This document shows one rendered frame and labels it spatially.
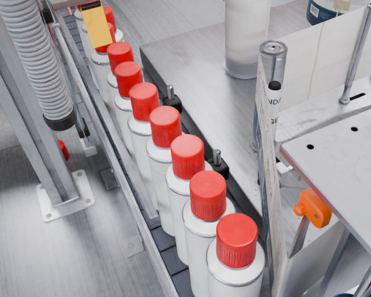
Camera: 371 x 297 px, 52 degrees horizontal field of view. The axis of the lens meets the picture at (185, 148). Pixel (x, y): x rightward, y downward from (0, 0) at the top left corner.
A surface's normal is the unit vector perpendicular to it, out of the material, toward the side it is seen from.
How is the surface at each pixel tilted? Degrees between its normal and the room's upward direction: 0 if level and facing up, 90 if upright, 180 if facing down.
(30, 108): 90
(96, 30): 69
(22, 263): 0
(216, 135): 0
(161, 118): 3
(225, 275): 42
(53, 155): 90
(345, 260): 90
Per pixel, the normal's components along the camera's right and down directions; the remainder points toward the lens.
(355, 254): 0.41, 0.63
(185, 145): -0.02, -0.70
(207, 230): -0.07, 0.01
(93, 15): 0.36, 0.34
